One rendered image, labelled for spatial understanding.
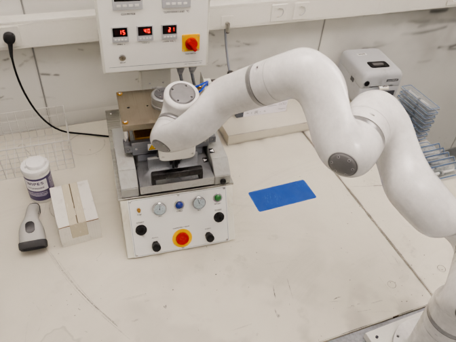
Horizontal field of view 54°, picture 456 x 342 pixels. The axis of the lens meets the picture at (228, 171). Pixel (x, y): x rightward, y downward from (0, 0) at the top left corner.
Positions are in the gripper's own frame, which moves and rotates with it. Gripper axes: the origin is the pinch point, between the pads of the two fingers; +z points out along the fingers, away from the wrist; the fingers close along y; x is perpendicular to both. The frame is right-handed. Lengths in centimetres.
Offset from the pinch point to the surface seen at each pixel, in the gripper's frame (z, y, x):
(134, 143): -2.4, -10.6, 6.0
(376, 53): 25, 104, 55
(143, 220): 11.5, -11.0, -12.5
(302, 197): 25, 46, -8
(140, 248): 17.7, -12.8, -18.8
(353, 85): 30, 89, 42
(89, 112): 43, -23, 51
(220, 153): 1.7, 14.7, 1.5
